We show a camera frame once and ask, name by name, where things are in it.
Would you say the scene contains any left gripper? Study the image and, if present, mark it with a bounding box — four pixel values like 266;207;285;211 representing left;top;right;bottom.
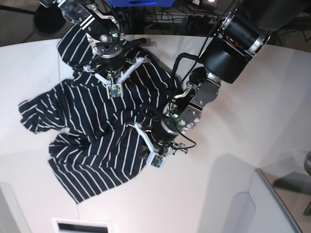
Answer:
145;119;179;149

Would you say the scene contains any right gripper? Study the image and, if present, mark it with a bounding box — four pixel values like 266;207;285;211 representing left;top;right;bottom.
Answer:
98;52;126;72

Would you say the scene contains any navy white striped t-shirt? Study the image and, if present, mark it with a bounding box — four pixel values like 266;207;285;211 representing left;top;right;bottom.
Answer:
18;24;183;205

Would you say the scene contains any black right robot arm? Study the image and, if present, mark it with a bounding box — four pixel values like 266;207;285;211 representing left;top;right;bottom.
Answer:
40;0;126;73

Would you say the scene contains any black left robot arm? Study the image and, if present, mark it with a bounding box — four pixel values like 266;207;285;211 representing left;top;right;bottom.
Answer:
143;0;311;153

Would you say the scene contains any blue box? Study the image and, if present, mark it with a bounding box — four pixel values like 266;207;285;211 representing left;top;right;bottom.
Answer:
108;0;175;7

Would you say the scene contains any white power strip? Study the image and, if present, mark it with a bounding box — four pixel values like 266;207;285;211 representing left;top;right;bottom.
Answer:
144;12;216;24

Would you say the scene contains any black round stand base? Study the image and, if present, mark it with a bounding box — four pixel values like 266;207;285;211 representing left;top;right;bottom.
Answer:
33;4;66;36

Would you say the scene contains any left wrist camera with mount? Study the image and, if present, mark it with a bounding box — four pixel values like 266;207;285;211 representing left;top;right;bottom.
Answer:
128;123;188;168

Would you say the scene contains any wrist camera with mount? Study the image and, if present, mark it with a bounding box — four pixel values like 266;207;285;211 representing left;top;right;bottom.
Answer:
128;123;188;168
83;55;151;99

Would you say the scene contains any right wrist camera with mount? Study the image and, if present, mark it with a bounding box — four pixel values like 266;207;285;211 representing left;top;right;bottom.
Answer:
83;55;151;99

